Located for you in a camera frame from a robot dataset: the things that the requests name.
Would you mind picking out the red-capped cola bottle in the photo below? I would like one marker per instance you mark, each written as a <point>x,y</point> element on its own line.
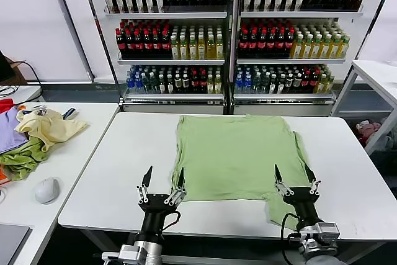
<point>252,44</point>
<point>138,46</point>
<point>165,46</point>
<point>243,44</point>
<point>289,44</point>
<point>147,46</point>
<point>272,44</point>
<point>120,46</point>
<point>156,46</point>
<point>262,44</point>
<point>129,46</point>
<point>281,44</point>

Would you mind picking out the orange cloth item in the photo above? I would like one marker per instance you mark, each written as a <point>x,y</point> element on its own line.
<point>2,178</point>

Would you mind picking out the small blue water bottle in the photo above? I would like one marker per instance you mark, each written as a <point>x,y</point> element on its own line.
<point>247,84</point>
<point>138,85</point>
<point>239,84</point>
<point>130,85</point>

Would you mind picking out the red garment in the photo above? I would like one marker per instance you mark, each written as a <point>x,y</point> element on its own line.
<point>5,105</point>

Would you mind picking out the pink red cloth heap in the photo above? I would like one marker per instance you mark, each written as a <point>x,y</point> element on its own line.
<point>367,128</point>

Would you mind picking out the white side table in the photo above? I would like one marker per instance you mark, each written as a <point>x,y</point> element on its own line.
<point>375,75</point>

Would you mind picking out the dark grey laptop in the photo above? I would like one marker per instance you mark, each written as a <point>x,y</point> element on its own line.
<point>12,240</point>

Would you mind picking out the crumpled olive green garment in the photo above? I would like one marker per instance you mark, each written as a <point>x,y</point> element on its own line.
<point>21,159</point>

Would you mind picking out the brown cardboard box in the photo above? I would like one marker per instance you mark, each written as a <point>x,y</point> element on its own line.
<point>18,74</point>

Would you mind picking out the small yellow drink bottle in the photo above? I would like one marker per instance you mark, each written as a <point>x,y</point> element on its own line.
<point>211,85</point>
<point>321,85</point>
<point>218,85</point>
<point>328,85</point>

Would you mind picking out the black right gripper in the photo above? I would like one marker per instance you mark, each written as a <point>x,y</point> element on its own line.
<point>302,203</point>

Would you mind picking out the grey clothes heap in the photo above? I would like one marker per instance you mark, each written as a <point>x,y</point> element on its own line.
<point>387,142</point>

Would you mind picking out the small green clear bottle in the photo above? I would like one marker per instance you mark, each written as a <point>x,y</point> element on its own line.
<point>264,84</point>
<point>256,84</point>
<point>146,85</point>
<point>153,85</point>

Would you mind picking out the small dark bottle white cap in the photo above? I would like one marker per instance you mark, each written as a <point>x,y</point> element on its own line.
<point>297,84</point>
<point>177,84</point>
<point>280,85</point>
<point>272,85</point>
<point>289,84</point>
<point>185,84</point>
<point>170,85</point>
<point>161,85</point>

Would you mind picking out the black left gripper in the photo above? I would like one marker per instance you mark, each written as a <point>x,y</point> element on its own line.
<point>155,206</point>

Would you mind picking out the blue white striped item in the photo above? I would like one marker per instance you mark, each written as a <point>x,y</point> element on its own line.
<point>70,113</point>

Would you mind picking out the grey computer mouse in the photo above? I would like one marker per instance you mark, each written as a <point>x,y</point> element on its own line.
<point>46,190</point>

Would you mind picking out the white printed garment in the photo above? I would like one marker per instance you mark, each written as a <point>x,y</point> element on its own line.
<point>40,111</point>

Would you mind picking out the white drink shelf unit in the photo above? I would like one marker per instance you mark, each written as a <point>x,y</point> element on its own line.
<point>164,15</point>
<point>301,14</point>

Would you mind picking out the small red-capped dark bottle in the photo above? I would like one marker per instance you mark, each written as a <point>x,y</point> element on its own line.
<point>313,83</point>
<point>305,83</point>
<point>203,84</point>
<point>194,84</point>

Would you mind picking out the pale yellow garment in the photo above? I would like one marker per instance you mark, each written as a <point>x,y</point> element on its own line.
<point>56,128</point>

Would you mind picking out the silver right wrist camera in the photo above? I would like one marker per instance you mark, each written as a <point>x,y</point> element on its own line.
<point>327,234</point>

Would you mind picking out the lilac purple garment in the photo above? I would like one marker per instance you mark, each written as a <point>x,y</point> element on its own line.
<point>7,131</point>

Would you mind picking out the yellow juice bottle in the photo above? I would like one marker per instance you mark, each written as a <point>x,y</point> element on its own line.
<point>192,49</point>
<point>175,49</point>
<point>296,48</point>
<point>315,48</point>
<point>343,48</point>
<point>334,48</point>
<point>211,49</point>
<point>183,49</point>
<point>201,49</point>
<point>219,49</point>
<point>306,48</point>
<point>325,48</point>

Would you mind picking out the light green t-shirt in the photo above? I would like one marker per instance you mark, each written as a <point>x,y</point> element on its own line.
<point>232,153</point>

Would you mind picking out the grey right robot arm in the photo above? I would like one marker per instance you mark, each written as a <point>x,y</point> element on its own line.
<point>322,260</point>

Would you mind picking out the black monitor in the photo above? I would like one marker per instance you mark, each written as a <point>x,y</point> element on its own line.
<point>4,69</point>

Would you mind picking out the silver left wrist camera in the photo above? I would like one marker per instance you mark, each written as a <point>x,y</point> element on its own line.
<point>124,254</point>

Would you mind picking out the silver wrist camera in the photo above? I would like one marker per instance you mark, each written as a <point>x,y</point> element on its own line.
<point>124,254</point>
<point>327,234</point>

